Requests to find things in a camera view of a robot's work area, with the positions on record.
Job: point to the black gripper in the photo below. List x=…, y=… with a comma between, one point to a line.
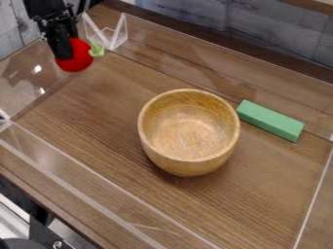
x=54, y=18

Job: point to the red plush strawberry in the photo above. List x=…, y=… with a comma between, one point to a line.
x=84, y=52

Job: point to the wooden bowl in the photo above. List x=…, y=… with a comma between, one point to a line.
x=188, y=130

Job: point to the clear acrylic tray walls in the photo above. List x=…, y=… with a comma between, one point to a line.
x=70, y=152

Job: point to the green rectangular block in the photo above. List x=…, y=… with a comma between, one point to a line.
x=270, y=121

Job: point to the clear acrylic corner bracket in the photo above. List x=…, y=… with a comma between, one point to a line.
x=108, y=37

